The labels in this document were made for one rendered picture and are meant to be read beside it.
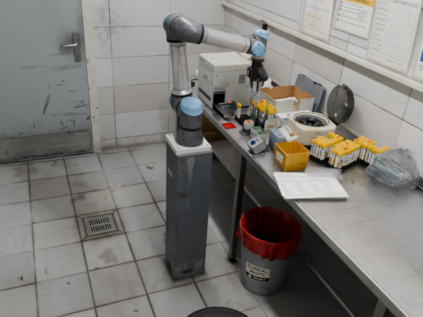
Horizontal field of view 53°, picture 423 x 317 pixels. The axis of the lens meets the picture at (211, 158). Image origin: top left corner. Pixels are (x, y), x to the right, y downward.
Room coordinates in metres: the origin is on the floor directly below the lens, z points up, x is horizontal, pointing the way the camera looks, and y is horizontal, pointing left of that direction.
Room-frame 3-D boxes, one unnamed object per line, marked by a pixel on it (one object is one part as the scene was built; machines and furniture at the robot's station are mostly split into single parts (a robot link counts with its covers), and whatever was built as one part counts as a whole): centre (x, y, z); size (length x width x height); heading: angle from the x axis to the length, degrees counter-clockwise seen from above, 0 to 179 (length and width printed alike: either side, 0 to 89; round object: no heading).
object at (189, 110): (2.07, 0.13, 1.07); 0.13 x 0.12 x 0.14; 24
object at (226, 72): (2.76, -0.05, 1.03); 0.31 x 0.27 x 0.30; 24
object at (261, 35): (2.37, -0.22, 1.39); 0.09 x 0.08 x 0.11; 114
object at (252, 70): (2.38, -0.22, 1.24); 0.09 x 0.08 x 0.12; 25
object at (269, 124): (2.44, -0.31, 0.91); 0.20 x 0.10 x 0.07; 24
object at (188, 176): (2.07, 0.13, 0.44); 0.20 x 0.20 x 0.87; 24
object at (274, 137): (2.09, -0.34, 0.92); 0.10 x 0.07 x 0.10; 19
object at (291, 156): (1.93, -0.40, 0.93); 0.13 x 0.13 x 0.10; 20
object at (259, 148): (2.04, -0.25, 0.92); 0.13 x 0.07 x 0.08; 114
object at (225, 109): (2.55, -0.05, 0.92); 0.21 x 0.07 x 0.05; 24
